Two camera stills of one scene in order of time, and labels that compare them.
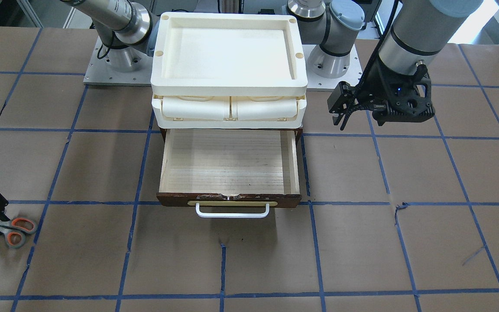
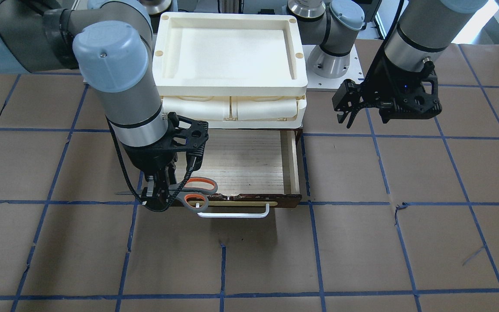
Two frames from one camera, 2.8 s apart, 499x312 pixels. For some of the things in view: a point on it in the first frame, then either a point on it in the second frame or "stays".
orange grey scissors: x=15 y=231 -> x=173 y=189
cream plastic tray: x=229 y=53 stays
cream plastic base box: x=228 y=112 stays
